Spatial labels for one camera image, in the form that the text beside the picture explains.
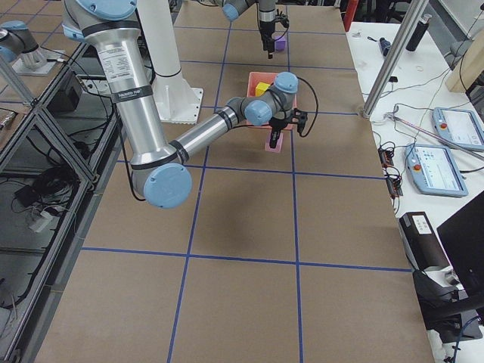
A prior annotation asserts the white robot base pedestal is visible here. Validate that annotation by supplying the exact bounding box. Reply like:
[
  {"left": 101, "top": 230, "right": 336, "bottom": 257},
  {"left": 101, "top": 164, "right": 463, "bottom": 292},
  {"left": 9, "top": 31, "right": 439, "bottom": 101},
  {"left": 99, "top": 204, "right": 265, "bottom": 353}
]
[{"left": 137, "top": 0, "right": 203, "bottom": 124}]

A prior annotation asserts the left frame structure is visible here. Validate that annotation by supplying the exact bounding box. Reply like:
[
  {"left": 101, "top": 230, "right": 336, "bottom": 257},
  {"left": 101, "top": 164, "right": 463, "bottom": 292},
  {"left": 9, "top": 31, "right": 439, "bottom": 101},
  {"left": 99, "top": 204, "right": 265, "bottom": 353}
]
[{"left": 1, "top": 45, "right": 119, "bottom": 362}]

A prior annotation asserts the purple foam block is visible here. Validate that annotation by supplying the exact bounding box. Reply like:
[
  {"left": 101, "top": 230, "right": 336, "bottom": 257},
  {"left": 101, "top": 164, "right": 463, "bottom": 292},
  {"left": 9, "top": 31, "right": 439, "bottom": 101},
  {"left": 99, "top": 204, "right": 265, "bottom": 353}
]
[{"left": 275, "top": 35, "right": 287, "bottom": 53}]

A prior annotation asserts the pink plastic bin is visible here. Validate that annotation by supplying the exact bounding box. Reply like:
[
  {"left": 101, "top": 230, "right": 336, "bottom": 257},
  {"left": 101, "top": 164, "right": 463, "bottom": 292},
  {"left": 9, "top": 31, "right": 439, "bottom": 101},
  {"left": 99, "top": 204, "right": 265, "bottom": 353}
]
[{"left": 242, "top": 72, "right": 299, "bottom": 130}]

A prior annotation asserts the black monitor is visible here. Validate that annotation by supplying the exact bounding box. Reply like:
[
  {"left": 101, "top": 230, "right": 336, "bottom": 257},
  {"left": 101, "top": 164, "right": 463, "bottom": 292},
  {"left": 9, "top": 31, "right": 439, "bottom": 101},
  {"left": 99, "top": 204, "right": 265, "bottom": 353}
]
[{"left": 437, "top": 192, "right": 483, "bottom": 295}]

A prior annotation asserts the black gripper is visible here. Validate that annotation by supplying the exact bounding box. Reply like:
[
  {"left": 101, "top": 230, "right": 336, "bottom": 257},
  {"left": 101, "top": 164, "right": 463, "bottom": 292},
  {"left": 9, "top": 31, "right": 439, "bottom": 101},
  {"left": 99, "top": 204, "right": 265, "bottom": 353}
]
[
  {"left": 268, "top": 113, "right": 295, "bottom": 149},
  {"left": 259, "top": 20, "right": 275, "bottom": 59}
]

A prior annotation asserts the near teach pendant tablet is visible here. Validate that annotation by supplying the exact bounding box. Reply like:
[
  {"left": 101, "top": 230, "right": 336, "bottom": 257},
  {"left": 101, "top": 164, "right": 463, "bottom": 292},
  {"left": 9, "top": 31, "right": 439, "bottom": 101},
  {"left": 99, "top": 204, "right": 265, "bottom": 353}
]
[{"left": 405, "top": 143, "right": 468, "bottom": 197}]

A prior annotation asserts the black bottle on desk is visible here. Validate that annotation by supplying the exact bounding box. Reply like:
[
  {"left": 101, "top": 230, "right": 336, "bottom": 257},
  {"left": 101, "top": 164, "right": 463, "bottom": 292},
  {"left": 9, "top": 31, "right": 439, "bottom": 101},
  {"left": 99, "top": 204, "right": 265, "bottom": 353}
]
[{"left": 405, "top": 14, "right": 432, "bottom": 51}]

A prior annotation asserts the small circuit board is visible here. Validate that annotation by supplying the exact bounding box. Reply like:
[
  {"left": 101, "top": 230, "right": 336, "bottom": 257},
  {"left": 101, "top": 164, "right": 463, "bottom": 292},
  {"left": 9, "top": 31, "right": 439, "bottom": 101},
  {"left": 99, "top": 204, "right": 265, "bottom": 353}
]
[{"left": 378, "top": 147, "right": 394, "bottom": 168}]

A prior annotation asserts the yellow foam block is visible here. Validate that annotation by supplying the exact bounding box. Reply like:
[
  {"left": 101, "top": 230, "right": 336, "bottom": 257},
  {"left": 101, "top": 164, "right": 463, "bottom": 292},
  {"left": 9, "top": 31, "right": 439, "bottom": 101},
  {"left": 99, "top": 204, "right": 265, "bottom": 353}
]
[{"left": 254, "top": 82, "right": 270, "bottom": 97}]

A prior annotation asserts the far teach pendant tablet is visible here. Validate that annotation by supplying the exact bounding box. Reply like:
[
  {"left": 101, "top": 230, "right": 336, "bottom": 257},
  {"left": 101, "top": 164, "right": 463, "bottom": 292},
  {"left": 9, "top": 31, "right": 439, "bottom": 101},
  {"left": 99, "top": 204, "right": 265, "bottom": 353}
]
[{"left": 432, "top": 107, "right": 483, "bottom": 151}]

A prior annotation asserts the black box with label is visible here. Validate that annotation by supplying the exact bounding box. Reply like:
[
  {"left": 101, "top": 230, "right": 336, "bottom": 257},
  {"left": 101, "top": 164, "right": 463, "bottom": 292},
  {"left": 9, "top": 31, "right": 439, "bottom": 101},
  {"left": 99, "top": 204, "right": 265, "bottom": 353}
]
[{"left": 399, "top": 212, "right": 451, "bottom": 273}]

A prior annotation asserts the aluminium frame post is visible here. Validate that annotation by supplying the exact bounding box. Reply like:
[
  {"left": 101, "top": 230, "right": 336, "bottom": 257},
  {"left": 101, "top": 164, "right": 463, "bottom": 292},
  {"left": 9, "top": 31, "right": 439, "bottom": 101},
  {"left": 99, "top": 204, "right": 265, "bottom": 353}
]
[{"left": 361, "top": 0, "right": 429, "bottom": 119}]

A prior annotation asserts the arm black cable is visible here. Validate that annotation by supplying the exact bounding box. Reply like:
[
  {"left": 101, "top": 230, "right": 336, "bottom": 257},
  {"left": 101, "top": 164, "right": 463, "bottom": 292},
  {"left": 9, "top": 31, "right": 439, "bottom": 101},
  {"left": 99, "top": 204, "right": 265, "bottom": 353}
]
[{"left": 226, "top": 75, "right": 318, "bottom": 139}]

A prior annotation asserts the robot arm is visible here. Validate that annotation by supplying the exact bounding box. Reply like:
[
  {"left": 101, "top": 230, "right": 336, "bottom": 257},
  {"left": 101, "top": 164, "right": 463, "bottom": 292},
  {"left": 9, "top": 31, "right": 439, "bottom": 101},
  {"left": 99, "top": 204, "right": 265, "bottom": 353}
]
[
  {"left": 222, "top": 0, "right": 276, "bottom": 59},
  {"left": 63, "top": 1, "right": 299, "bottom": 209}
]

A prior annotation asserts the teach pendant tablet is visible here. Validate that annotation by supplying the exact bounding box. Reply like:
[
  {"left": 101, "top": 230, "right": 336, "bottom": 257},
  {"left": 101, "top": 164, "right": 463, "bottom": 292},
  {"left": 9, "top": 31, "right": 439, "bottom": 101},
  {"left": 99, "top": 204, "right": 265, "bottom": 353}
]
[
  {"left": 432, "top": 107, "right": 483, "bottom": 151},
  {"left": 405, "top": 143, "right": 468, "bottom": 197}
]

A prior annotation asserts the pink foam block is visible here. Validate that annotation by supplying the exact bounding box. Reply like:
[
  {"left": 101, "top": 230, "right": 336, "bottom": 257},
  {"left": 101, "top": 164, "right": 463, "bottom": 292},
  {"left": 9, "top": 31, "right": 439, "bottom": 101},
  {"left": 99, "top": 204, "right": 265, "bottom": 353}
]
[{"left": 265, "top": 132, "right": 284, "bottom": 154}]

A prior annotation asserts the wooden board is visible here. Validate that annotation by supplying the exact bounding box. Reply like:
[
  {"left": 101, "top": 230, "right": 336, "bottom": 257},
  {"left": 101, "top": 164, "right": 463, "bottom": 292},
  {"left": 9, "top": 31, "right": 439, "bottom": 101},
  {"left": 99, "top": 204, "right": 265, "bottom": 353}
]
[{"left": 445, "top": 29, "right": 483, "bottom": 93}]

